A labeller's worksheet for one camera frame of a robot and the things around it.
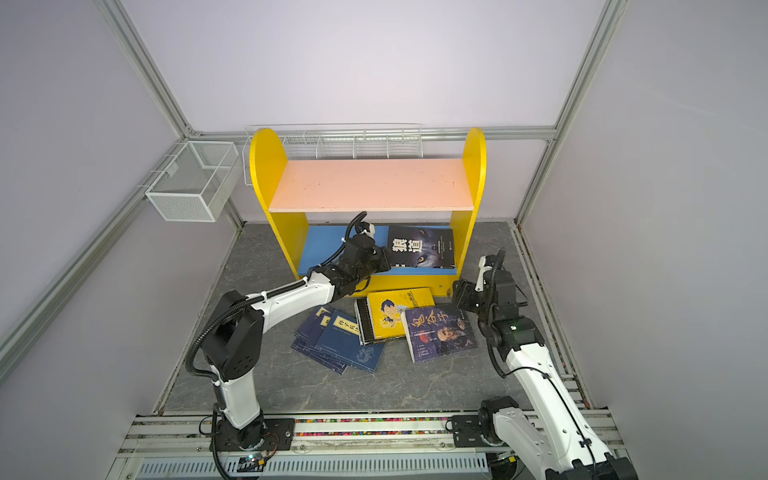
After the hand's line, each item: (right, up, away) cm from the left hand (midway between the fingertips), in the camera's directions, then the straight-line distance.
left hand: (394, 255), depth 88 cm
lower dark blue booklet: (-25, -24, -1) cm, 35 cm away
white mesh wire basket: (-65, +23, +8) cm, 69 cm away
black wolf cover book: (+8, +3, +3) cm, 9 cm away
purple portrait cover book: (+12, -23, -2) cm, 26 cm away
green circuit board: (-35, -51, -16) cm, 64 cm away
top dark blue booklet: (-16, -24, -3) cm, 29 cm away
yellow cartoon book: (-5, -18, -1) cm, 19 cm away
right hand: (+19, -8, -9) cm, 23 cm away
